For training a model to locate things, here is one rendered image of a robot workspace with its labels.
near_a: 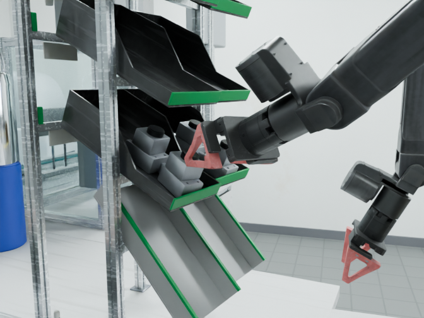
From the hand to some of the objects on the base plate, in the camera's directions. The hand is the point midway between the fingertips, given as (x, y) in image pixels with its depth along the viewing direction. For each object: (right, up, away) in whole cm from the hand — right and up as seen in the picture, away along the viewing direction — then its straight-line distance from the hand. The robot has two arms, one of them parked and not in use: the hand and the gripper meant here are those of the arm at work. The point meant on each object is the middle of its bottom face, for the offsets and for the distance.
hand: (212, 158), depth 69 cm
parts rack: (-17, -36, +26) cm, 48 cm away
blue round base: (-69, -28, +74) cm, 105 cm away
